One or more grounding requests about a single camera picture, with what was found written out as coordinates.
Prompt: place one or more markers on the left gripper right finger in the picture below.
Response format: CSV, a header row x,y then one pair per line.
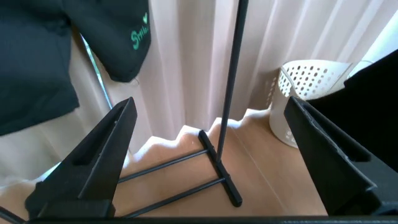
x,y
339,174

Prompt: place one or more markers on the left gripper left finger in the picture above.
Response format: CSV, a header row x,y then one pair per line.
x,y
102,168

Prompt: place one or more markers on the black garment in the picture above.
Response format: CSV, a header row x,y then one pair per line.
x,y
373,102

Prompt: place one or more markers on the black shorts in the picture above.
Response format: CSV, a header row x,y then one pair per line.
x,y
37,62

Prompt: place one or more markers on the white laundry basket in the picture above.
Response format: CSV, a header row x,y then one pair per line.
x,y
311,77

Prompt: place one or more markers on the black clothes rack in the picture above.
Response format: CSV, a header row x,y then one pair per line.
x,y
231,77

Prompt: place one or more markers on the beige curtain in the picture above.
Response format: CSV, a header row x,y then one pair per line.
x,y
192,62

